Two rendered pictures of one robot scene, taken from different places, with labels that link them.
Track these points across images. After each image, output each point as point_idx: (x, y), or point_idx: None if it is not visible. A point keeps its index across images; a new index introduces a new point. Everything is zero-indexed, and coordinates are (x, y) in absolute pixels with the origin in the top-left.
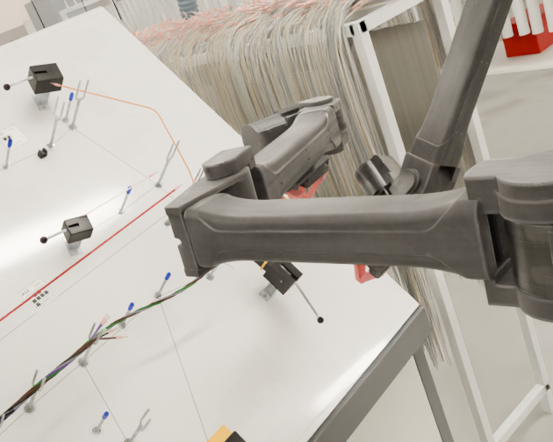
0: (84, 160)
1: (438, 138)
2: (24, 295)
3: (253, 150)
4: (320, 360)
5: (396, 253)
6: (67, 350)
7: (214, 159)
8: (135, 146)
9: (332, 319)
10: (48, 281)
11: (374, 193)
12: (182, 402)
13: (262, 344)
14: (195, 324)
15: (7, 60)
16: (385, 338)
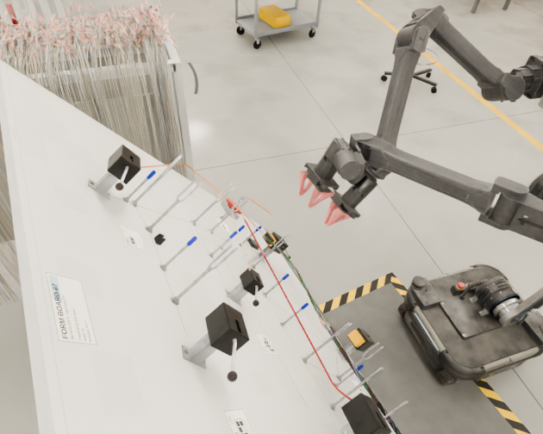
0: (165, 228)
1: (395, 143)
2: (267, 351)
3: (349, 175)
4: (290, 278)
5: None
6: (298, 361)
7: (514, 188)
8: (160, 200)
9: (271, 255)
10: (258, 331)
11: (361, 177)
12: (315, 339)
13: (285, 287)
14: (278, 298)
15: (34, 154)
16: None
